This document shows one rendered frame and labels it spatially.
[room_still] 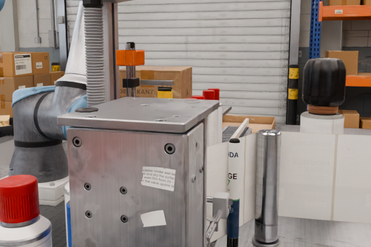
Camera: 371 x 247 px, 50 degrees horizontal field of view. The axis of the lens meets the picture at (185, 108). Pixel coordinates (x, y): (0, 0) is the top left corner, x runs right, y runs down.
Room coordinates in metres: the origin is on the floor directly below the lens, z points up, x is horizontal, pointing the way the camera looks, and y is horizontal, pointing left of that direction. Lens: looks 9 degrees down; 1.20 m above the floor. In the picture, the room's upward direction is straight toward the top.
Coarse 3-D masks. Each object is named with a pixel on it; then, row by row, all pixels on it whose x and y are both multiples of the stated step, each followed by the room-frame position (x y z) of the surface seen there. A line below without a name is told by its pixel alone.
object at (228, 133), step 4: (228, 128) 1.54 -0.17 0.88; (232, 128) 1.54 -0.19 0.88; (236, 128) 1.54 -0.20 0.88; (224, 132) 1.47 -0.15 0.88; (228, 132) 1.47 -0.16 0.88; (232, 132) 1.47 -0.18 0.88; (244, 132) 1.47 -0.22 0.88; (224, 136) 1.41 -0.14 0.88; (228, 136) 1.41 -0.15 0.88; (240, 136) 1.41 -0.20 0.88; (224, 140) 1.35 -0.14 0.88; (228, 140) 1.35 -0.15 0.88
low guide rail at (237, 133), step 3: (246, 120) 1.53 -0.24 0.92; (243, 123) 1.47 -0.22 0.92; (246, 123) 1.51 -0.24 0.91; (240, 126) 1.41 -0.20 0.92; (243, 126) 1.44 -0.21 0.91; (237, 129) 1.36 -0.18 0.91; (240, 129) 1.37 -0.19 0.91; (243, 129) 1.44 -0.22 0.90; (237, 132) 1.31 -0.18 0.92; (240, 132) 1.36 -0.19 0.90; (234, 135) 1.27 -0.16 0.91; (237, 135) 1.30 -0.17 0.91
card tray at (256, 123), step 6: (222, 120) 1.94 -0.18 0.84; (228, 120) 1.93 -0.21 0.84; (234, 120) 1.92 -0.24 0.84; (240, 120) 1.91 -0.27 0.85; (252, 120) 1.89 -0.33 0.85; (258, 120) 1.89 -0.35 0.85; (264, 120) 1.88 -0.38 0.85; (270, 120) 1.87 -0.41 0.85; (222, 126) 1.82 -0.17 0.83; (246, 126) 1.82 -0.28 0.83; (252, 126) 1.82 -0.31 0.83; (258, 126) 1.82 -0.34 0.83; (264, 126) 1.82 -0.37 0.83; (270, 126) 1.82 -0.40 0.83; (252, 132) 1.68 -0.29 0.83
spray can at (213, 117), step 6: (204, 90) 1.05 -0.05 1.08; (210, 90) 1.06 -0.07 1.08; (204, 96) 1.05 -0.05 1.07; (210, 96) 1.04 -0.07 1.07; (210, 114) 1.03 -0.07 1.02; (216, 114) 1.05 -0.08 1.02; (210, 120) 1.03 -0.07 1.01; (216, 120) 1.05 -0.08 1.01; (210, 126) 1.03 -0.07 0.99; (216, 126) 1.05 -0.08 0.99; (210, 132) 1.03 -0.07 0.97; (216, 132) 1.05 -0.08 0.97; (210, 138) 1.03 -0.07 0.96; (216, 138) 1.05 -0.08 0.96; (210, 144) 1.04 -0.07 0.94
